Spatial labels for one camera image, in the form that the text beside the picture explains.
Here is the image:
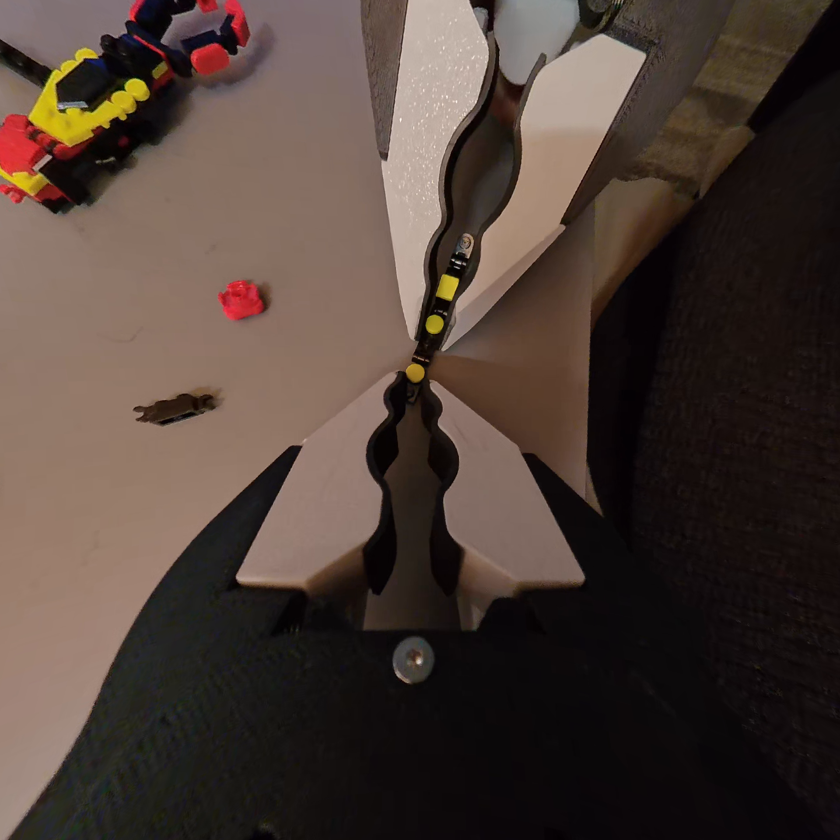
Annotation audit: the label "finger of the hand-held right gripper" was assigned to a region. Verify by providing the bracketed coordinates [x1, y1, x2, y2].
[441, 0, 648, 352]
[381, 0, 497, 342]

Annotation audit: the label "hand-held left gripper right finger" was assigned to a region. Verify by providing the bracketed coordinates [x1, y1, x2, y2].
[425, 379, 586, 611]

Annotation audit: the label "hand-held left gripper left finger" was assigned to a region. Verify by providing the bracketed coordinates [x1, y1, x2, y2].
[234, 371, 404, 597]

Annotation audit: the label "black yellow lego leg segment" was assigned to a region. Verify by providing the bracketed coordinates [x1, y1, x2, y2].
[409, 231, 477, 406]

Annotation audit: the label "black yellow red lego model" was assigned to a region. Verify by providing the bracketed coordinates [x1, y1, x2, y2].
[0, 0, 252, 215]

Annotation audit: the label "red round lego piece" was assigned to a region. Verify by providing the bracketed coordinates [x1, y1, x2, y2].
[218, 281, 266, 321]

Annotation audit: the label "person's black knit clothing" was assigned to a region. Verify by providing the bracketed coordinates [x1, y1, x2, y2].
[587, 39, 840, 840]

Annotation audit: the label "black bracket lego piece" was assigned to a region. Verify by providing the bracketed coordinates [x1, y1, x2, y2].
[133, 394, 217, 427]

